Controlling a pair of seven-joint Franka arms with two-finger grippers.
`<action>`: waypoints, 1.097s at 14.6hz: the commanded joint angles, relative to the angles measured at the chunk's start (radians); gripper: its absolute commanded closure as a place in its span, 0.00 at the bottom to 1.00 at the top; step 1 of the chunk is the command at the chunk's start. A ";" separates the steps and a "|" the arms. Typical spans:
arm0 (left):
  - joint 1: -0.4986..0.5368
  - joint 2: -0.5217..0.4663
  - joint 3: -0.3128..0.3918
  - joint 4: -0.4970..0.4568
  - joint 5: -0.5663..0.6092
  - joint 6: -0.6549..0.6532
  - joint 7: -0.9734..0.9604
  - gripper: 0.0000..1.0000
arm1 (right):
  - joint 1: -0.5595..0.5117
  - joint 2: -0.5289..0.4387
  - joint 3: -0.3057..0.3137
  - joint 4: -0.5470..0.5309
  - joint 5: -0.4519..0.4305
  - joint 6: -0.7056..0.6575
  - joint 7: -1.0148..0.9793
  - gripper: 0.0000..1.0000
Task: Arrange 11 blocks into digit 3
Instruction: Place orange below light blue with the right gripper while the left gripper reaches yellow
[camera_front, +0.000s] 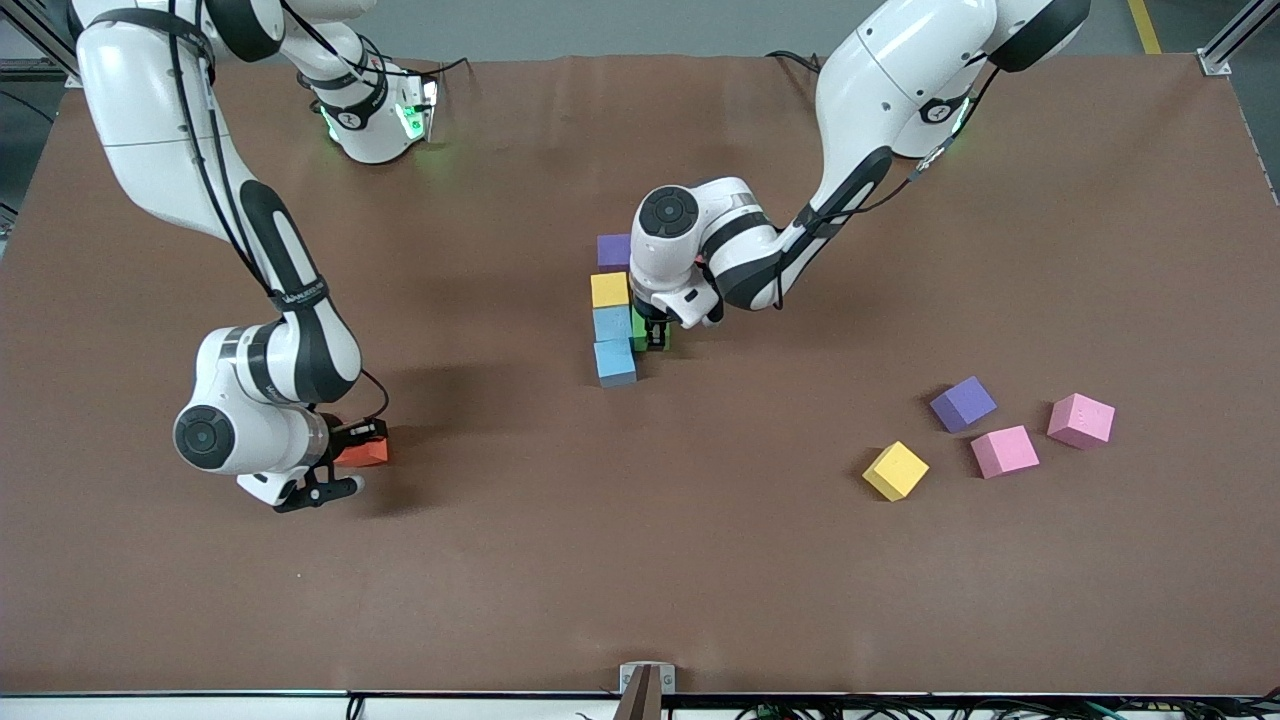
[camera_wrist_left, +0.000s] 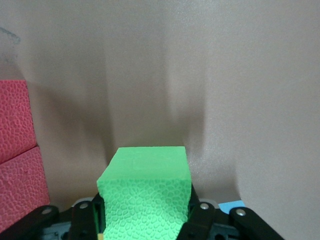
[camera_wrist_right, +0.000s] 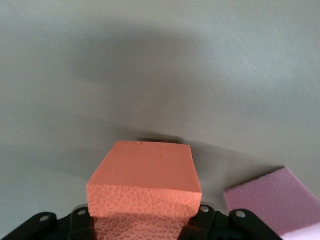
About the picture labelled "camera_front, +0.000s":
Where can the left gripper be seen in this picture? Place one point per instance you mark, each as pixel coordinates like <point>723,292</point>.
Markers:
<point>656,331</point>

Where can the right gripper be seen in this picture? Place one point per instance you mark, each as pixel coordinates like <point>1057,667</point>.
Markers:
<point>346,437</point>

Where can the green foam cube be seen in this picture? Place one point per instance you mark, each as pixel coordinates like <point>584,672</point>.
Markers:
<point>638,335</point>

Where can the orange foam cube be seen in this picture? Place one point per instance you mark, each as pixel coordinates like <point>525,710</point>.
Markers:
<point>368,455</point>

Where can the light blue foam cube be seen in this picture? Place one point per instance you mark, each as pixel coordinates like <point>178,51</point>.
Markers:
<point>614,362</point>
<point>611,323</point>

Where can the yellow foam cube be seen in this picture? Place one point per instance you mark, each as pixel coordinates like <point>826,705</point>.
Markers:
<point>609,289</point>
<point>895,470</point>

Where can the purple foam cube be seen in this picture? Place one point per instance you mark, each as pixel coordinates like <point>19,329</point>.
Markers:
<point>613,250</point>
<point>962,403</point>

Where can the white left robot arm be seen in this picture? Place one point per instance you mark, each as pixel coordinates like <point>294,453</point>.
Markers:
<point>900,70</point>

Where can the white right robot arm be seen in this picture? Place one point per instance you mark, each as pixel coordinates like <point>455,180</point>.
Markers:
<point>150,120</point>

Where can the brown table mat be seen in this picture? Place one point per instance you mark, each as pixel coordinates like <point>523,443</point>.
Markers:
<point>640,580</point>

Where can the pink foam cube with dots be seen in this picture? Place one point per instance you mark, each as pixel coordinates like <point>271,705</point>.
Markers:
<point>1080,420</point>

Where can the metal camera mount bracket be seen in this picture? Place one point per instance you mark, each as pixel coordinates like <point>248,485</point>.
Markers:
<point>647,690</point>

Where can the aluminium frame profile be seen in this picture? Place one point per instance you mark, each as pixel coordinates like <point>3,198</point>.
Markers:
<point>1213,62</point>
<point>50,45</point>

